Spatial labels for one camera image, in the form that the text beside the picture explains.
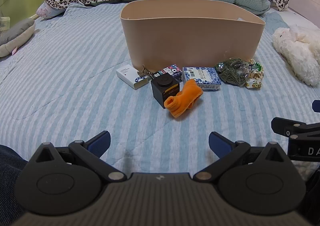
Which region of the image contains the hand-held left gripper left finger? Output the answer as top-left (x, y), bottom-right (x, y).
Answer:
top-left (29, 130), bottom-right (127, 182)

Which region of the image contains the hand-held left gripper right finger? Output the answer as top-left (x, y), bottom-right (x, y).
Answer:
top-left (193, 132), bottom-right (292, 182)

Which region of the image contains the floral hair scrunchie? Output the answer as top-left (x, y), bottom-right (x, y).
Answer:
top-left (245, 59), bottom-right (264, 89)

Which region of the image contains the orange sock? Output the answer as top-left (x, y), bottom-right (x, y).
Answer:
top-left (164, 78), bottom-right (204, 118)

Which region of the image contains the blue and white patterned box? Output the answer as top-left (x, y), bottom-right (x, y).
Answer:
top-left (183, 66), bottom-right (222, 91)

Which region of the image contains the bag of green tea leaves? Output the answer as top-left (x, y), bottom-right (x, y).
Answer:
top-left (214, 58), bottom-right (250, 87)

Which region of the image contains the white cardboard box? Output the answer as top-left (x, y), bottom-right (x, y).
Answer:
top-left (116, 64), bottom-right (148, 90)

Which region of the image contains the black cube box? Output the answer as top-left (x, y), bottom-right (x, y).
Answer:
top-left (151, 76), bottom-right (181, 109)

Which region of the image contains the brown hair clip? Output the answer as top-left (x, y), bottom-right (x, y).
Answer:
top-left (138, 65), bottom-right (153, 78)

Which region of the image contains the cartoon print box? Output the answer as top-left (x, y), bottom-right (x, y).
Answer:
top-left (152, 64), bottom-right (184, 84)

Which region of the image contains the beige plastic basket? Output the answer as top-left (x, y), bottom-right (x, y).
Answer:
top-left (120, 0), bottom-right (265, 71)

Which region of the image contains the white plush toy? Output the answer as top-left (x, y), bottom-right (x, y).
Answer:
top-left (272, 25), bottom-right (320, 85)

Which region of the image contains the blue striped bed sheet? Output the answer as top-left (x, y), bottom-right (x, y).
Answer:
top-left (0, 2), bottom-right (320, 186)

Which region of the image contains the person's leg in jeans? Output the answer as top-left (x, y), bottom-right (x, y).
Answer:
top-left (0, 145), bottom-right (28, 226)

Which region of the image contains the grey plush cushion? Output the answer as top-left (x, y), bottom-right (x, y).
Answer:
top-left (0, 18), bottom-right (35, 58)

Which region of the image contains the pink pillow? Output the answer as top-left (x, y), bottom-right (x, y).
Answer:
top-left (36, 2), bottom-right (67, 19)

